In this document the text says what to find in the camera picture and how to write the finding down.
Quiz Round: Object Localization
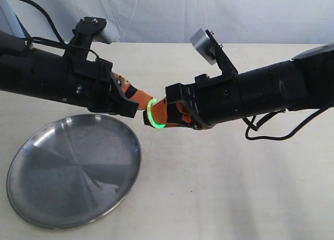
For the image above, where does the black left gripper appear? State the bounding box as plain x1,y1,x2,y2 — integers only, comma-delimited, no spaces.
62,57,153,118

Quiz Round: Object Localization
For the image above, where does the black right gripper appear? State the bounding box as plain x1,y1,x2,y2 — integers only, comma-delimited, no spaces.
143,74,244,130

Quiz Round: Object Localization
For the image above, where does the thin green glow stick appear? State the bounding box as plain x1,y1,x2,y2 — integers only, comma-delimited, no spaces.
146,98,166,129

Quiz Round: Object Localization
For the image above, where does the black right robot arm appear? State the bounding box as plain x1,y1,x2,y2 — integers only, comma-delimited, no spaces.
143,44,333,130

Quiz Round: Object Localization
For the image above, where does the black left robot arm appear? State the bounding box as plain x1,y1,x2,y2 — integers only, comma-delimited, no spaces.
1,32,152,117

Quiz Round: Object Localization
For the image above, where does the white backdrop cloth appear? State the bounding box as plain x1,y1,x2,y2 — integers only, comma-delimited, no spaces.
32,0,333,44

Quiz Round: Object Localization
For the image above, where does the round stainless steel plate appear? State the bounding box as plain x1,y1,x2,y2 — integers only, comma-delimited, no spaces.
6,114,141,229

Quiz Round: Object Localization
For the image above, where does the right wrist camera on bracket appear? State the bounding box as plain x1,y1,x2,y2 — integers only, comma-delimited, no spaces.
190,28,238,79

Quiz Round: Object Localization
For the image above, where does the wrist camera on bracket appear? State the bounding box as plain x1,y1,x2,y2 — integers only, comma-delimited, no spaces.
190,28,238,79
64,17,113,60

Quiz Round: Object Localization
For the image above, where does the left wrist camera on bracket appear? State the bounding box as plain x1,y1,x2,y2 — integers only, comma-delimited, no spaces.
64,17,113,60

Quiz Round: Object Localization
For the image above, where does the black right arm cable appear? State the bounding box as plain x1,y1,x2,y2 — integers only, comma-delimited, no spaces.
242,104,329,141

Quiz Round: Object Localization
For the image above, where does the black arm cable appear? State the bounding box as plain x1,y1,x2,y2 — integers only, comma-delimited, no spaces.
242,104,329,141
0,0,100,63

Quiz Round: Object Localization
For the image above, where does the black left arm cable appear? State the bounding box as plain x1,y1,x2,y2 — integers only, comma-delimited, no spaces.
0,0,100,63

